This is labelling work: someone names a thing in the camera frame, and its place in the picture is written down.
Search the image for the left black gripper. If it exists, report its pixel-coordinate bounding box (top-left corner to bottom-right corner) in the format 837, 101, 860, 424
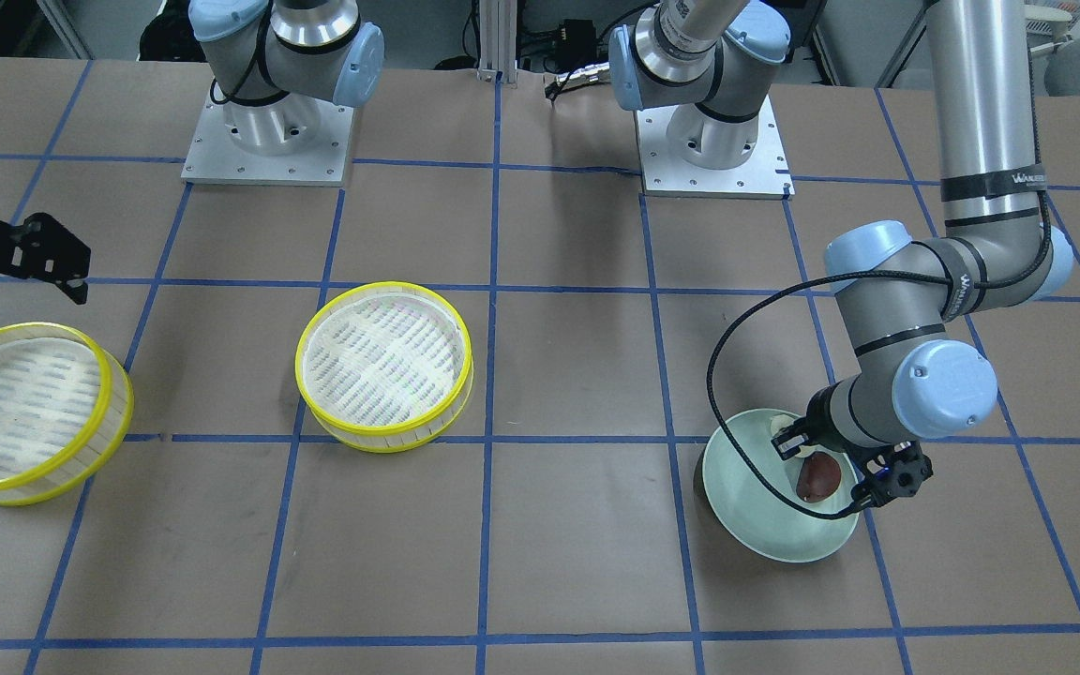
772, 389, 934, 517

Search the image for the side yellow steamer basket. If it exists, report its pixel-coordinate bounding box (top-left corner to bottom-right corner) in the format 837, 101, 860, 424
0, 322, 134, 507

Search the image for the white bun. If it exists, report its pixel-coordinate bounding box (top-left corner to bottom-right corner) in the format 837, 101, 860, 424
769, 414, 809, 444

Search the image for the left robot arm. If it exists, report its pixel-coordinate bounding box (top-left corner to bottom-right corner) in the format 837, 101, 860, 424
607, 1, 1074, 518

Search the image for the center yellow steamer basket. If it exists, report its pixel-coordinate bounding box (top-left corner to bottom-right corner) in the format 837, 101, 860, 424
294, 281, 474, 454

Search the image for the dark red bun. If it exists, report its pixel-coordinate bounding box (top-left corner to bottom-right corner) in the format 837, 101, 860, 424
794, 450, 843, 503

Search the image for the light green plate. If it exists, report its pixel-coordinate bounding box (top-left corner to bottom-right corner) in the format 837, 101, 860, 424
702, 409, 859, 563

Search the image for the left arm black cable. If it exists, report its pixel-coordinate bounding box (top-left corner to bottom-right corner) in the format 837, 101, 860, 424
706, 56, 1057, 521

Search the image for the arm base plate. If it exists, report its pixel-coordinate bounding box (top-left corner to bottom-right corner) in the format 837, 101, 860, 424
181, 84, 360, 188
635, 97, 794, 200

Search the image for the aluminium frame post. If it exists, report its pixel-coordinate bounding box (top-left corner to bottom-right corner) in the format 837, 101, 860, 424
476, 0, 518, 87

